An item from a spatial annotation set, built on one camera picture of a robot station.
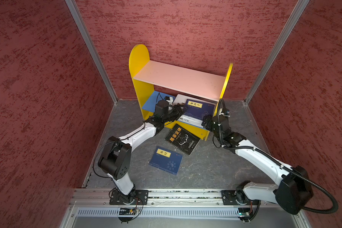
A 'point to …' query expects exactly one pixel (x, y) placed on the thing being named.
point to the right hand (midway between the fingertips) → (208, 122)
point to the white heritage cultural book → (191, 120)
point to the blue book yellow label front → (166, 160)
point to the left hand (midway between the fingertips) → (187, 111)
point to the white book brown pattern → (183, 99)
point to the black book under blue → (183, 139)
